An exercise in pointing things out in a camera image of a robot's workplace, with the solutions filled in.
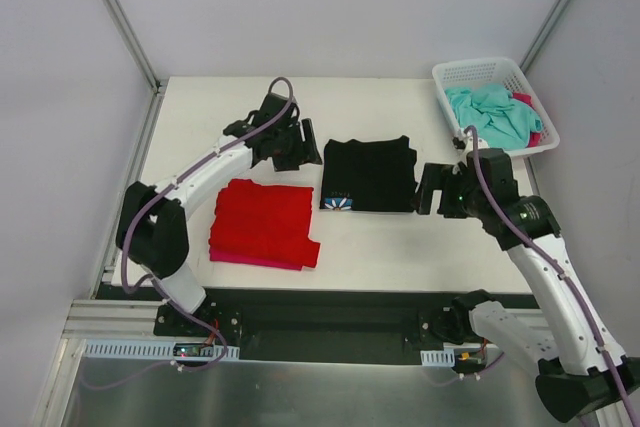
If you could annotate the pink t-shirt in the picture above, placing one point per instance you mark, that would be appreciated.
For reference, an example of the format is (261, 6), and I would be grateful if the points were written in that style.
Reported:
(216, 255)
(526, 120)

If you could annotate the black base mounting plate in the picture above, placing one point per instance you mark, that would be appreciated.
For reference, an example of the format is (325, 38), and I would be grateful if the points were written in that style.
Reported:
(379, 328)

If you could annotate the crumpled teal t-shirt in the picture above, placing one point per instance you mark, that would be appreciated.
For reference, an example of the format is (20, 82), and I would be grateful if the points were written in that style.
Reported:
(490, 109)

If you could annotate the black daisy print t-shirt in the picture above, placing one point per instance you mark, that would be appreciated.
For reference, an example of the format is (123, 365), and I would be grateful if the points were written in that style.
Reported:
(377, 176)

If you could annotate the red t-shirt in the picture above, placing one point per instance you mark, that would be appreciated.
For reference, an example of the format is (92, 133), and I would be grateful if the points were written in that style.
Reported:
(266, 222)

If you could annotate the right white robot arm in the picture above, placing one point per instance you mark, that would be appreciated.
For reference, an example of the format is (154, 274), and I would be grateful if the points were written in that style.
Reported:
(580, 368)

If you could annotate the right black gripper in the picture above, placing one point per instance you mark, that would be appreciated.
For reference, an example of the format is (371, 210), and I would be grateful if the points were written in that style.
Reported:
(445, 192)

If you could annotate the crumpled pink t-shirt in basket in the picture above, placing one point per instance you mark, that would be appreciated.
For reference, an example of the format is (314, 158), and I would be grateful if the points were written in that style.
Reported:
(526, 120)

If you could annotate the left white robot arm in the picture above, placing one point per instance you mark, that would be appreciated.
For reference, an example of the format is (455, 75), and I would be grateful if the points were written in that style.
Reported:
(152, 232)

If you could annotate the aluminium front rail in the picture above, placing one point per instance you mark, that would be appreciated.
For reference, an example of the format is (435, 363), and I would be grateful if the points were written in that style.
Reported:
(111, 319)

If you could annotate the left aluminium frame post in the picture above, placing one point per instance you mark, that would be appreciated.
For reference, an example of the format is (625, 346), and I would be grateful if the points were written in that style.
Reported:
(132, 43)

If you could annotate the aluminium frame post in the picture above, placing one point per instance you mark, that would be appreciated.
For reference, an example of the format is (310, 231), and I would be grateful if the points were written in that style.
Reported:
(132, 43)
(544, 33)

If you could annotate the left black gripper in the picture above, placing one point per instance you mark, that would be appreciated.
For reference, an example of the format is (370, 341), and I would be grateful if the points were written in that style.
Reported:
(292, 148)

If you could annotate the white plastic basket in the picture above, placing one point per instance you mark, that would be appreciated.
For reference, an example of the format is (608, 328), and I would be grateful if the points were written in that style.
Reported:
(476, 73)

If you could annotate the right white cable duct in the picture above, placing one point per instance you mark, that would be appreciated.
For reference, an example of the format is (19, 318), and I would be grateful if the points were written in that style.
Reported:
(445, 358)

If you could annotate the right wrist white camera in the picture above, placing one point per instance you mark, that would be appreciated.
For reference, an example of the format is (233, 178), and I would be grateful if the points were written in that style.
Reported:
(463, 142)

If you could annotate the left white cable duct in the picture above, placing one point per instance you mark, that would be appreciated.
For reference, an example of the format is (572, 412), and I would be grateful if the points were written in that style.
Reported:
(159, 350)

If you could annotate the white cable duct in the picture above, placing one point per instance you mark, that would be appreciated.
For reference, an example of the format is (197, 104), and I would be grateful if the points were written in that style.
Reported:
(445, 358)
(159, 350)

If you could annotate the right aluminium frame post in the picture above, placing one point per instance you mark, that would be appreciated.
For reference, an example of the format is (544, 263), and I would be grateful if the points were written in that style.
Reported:
(544, 33)

